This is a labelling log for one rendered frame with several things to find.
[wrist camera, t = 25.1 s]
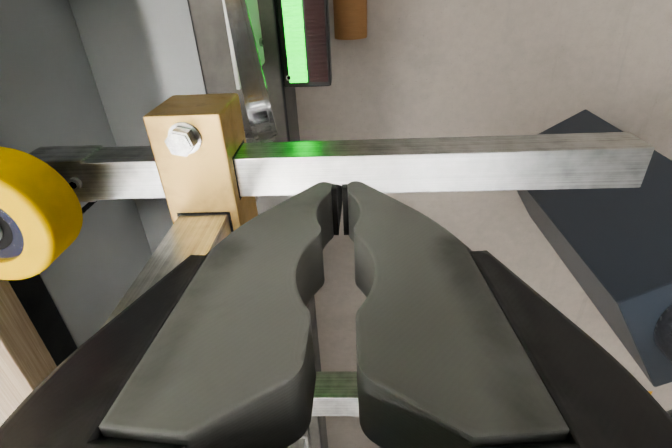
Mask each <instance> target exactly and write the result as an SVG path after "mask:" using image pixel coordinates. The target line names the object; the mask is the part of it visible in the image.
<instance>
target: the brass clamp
mask: <svg viewBox="0 0 672 448"><path fill-rule="evenodd" d="M143 121H144V124H145V128H146V131H147V135H148V138H149V142H150V145H151V149H152V152H153V156H154V159H155V163H156V166H157V170H158V173H159V177H160V180H161V184H162V187H163V191H164V194H165V198H166V201H167V205H168V208H169V212H170V215H171V219H172V222H173V224H174V223H175V221H176V220H177V219H178V217H179V216H180V215H200V214H228V217H229V222H230V227H231V232H233V231H234V230H236V229H237V228H239V227H240V226H242V225H243V224H245V223H246V222H248V221H249V220H251V219H252V218H254V217H256V216H257V215H258V212H257V206H256V200H255V196H245V197H240V192H239V186H238V181H237V176H236V170H235V165H234V157H235V156H236V154H237V152H238V151H239V149H240V148H241V146H242V144H243V143H246V138H245V132H244V125H243V119H242V113H241V107H240V101H239V96H238V94H237V93H224V94H195V95H173V96H171V97H170V98H168V99H167V100H165V101H164V102H163V103H161V104H160V105H158V106H157V107H156V108H154V109H153V110H151V111H150V112H149V113H147V114H146V115H144V116H143ZM178 122H186V123H189V124H191V125H193V126H194V127H196V128H197V130H198V131H199V132H200V134H201V138H202V143H201V146H200V148H199V149H198V150H197V151H196V152H194V153H191V154H188V156H187V157H184V156H179V155H173V154H171V152H170V150H169V149H168V147H167V145H166V143H165V142H164V141H165V140H166V138H167V137H168V131H169V129H170V128H171V126H173V125H174V124H176V123H178Z"/></svg>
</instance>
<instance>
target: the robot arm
mask: <svg viewBox="0 0 672 448"><path fill-rule="evenodd" d="M342 200H343V226H344V235H349V237H350V239H351V240H352V241H353V242H354V259H355V283H356V285H357V287H358V288H359V289H360V290H361V291H362V292H363V294H364V295H365V296H366V300H365V301H364V303H363V304H362V305H361V306H360V308H359V309H358V311H357V313H356V317H355V320H356V359H357V387H358V405H359V421H360V426H361V428H362V430H363V432H364V434H365V435H366V436H367V437H368V439H370V440H371V441H372V442H373V443H375V444H377V445H378V446H380V447H381V448H672V409H671V410H669V411H665V410H664V409H663V408H662V406H661V405H660V404H659V403H658V402H657V401H656V400H655V399H654V397H653V396H652V395H651V394H650V393H649V392H648V391H647V390H646V389H645V388H644V387H643V386H642V385H641V384H640V383H639V381H638V380H637V379H636V378H635V377H634V376H633V375H632V374H631V373H630V372H629V371H628V370H627V369H626V368H625V367H624V366H623V365H621V364H620V363H619V362H618V361H617V360H616V359H615V358H614V357H613V356H612V355H611V354H610V353H609V352H607V351H606V350H605V349H604V348H603V347H602V346H601V345H600V344H598V343H597V342H596V341H595V340H594V339H593V338H591V337H590V336H589V335H588V334H587V333H585V332H584V331H583V330H582V329H581V328H579V327H578V326H577V325H576V324H575V323H573V322H572V321H571V320H570V319H569V318H567V317H566V316H565V315H564V314H563V313H561V312H560V311H559V310H558V309H557V308H555V307H554V306H553V305H552V304H551V303H549V302H548V301H547V300H546V299H545V298H543V297H542V296H541V295H540V294H539V293H537V292H536V291H535V290H534V289H533V288H531V287H530V286H529V285H528V284H527V283H525V282H524V281H523V280H522V279H521V278H519V277H518V276H517V275H516V274H515V273H513V272H512V271H511V270H510V269H509V268H507V267H506V266H505V265H504V264H503V263H501V262H500V261H499V260H498V259H497V258H495V257H494V256H493V255H492V254H491V253H489V252H488V251H487V250H483V251H472V250H471V249H470V248H469V247H468V246H466V245H465V244H464V243H463V242H462V241H461V240H459V239H458V238H457V237H456V236H455V235H453V234H452V233H451V232H449V231H448V230H447V229H445V228H444V227H442V226H441V225H440V224H438V223H437V222H435V221H434V220H432V219H431V218H429V217H427V216H426V215H424V214H422V213H421V212H419V211H417V210H415V209H413V208H411V207H409V206H407V205H405V204H403V203H401V202H400V201H398V200H396V199H394V198H392V197H390V196H388V195H386V194H384V193H382V192H380V191H378V190H376V189H374V188H372V187H370V186H368V185H366V184H364V183H362V182H359V181H353V182H350V183H348V184H342V186H341V185H338V184H332V183H328V182H320V183H317V184H315V185H313V186H311V187H310V188H308V189H306V190H304V191H302V192H300V193H298V194H296V195H295V196H293V197H291V198H289V199H287V200H285V201H283V202H281V203H280V204H278V205H276V206H274V207H272V208H270V209H268V210H266V211H265V212H263V213H261V214H259V215H257V216H256V217H254V218H252V219H251V220H249V221H248V222H246V223H245V224H243V225H242V226H240V227H239V228H237V229H236V230H234V231H233V232H232V233H231V234H229V235H228V236H227V237H225V238H224V239H223V240H222V241H221V242H219V243H218V244H217V245H216V246H215V247H214V248H212V249H211V250H210V251H209V252H208V253H207V254H206V255H190V256H189V257H187V258H186V259H185V260H184V261H183V262H181V263H180V264H179V265H178V266H176V267H175V268H174V269H173V270H172V271H170V272H169V273H168V274H167V275H166V276H164V277H163V278H162V279H161V280H159V281H158V282H157V283H156V284H155V285H153V286H152V287H151V288H150V289H149V290H147V291H146V292H145V293H144V294H142V295H141V296H140V297H139V298H138V299H136V300H135V301H134V302H133V303H132V304H130V305H129V306H128V307H127V308H126V309H124V310H123V311H122V312H121V313H119V314H118V315H117V316H116V317H115V318H113V319H112V320H111V321H110V322H109V323H107V324H106V325H105V326H104V327H102V328H101V329H100V330H99V331H98V332H96V333H95V334H94V335H93V336H92V337H90V338H89V339H88V340H87V341H86V342H84V343H83V344H82V345H81V346H80V347H78V348H77V349H76V350H75V351H74V352H73V353H72V354H70V355H69V356H68V357H67V358H66V359H65V360H64V361H63V362H62V363H61V364H59V365H58V366H57V367H56V368H55V369H54V370H53V371H52V372H51V373H50V374H49V375H48V376H47V377H46V378H45V379H44V380H43V381H42V382H41V383H40V384H39V385H38V386H37V387H36V388H35V389H34V390H33V391H32V392H31V393H30V394H29V395H28V396H27V397H26V398H25V399H24V400H23V402H22V403H21V404H20V405H19V406H18V407H17V408H16V409H15V410H14V411H13V413H12V414H11V415H10V416H9V417H8V418H7V419H6V421H5V422H4V423H3V424H2V425H1V426H0V448H287V447H288V446H290V445H291V444H293V443H295V442H296V441H298V440H299V439H300V438H301V437H302V436H303V435H304V434H305V433H306V431H307V430H308V428H309V425H310V422H311V416H312V408H313V399H314V391H315V383H316V366H315V356H314V346H313V336H312V326H311V316H310V312H309V310H308V308H307V306H308V304H309V302H310V301H311V299H312V298H313V296H314V295H315V294H316V293H317V292H318V291H319V290H320V288H321V287H322V286H323V285H324V282H325V278H324V264H323V249H324V248H325V246H326V245H327V244H328V242H329V241H330V240H331V239H332V238H333V236H334V235H339V228H340V219H341V209H342Z"/></svg>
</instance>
